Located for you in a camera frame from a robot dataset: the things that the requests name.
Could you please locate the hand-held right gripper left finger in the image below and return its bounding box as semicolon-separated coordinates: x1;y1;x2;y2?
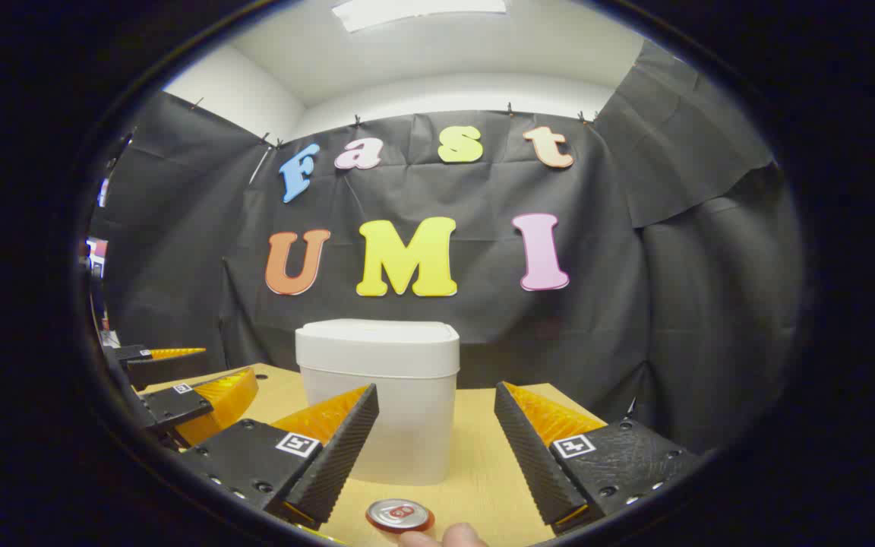
179;382;380;531

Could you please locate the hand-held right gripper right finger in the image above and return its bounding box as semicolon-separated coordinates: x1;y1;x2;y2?
494;381;700;534

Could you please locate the red pop can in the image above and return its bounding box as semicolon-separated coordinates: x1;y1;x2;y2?
365;498;435;535

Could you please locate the white desktop garbage bin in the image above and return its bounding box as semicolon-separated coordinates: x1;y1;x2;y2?
295;319;461;487

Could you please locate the wooden desktop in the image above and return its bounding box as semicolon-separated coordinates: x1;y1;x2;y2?
137;363;621;547

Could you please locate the black backdrop cloth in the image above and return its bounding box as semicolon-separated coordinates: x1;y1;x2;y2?
88;38;807;457

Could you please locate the large ceiling light panel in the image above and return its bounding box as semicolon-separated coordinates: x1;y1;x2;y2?
331;0;508;33

